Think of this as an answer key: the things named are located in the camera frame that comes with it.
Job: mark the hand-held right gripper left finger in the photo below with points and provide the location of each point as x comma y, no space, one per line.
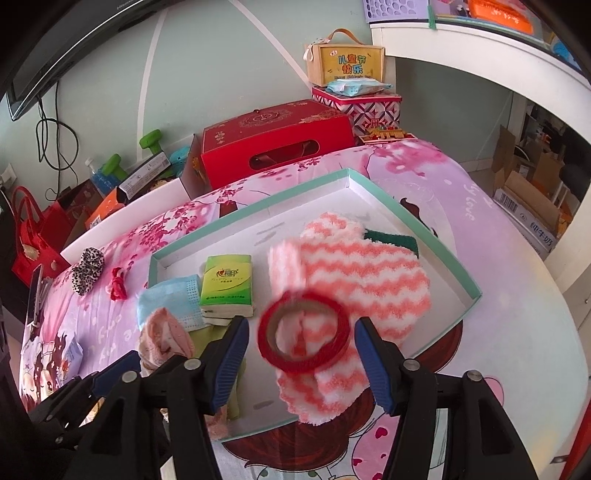
231,364

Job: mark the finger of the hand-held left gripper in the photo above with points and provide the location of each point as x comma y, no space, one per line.
74,431
115,367

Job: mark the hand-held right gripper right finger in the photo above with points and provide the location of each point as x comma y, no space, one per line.
374,364

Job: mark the red tape roll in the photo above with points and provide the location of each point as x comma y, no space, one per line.
268,337

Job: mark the pink cloth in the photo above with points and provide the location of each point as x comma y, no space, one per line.
166,337

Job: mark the blue face mask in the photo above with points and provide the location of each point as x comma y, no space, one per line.
166,300

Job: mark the teal shallow box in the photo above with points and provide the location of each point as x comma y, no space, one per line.
323,203

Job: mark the light green cloth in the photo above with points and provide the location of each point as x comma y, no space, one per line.
203,341

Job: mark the purple wet wipes packet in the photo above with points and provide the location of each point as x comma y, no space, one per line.
71,355

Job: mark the black white spotted scrunchie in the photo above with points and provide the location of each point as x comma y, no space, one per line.
87,270

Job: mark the black flat device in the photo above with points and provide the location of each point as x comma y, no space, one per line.
37,286

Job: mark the dark green cloth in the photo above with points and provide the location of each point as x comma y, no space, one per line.
392,240

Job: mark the white bed board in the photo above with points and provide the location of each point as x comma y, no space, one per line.
115,221

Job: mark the red bag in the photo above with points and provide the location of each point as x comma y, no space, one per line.
32,244

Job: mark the orange carton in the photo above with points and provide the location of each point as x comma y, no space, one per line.
104,210

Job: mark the printed blanket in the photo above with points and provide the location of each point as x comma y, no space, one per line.
508,277

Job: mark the dark red box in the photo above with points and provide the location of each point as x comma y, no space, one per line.
78,198

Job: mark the blue plastic bottle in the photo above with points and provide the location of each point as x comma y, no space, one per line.
97,177

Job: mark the green dumbbell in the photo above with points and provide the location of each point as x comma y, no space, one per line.
113,168
150,143

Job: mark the white barcode carton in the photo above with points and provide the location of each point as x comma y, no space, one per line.
526,212

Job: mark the red gold palace model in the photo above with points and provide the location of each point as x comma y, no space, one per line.
385,134

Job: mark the red gift box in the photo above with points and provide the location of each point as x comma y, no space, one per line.
277,134

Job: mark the brown cardboard box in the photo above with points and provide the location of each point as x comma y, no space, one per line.
512,152

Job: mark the red patterned tin box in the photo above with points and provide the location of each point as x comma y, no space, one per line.
364,110

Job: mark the light blue wipes pack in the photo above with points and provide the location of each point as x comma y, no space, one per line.
358,86

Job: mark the white desk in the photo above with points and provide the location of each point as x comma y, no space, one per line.
461,46

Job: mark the black monitor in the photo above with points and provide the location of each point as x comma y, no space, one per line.
69,37

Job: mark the purple plastic basket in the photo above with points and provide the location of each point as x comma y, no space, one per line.
392,9

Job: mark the orange packet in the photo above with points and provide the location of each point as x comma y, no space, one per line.
498,11

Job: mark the white wall socket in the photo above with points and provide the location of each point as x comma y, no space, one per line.
7,175

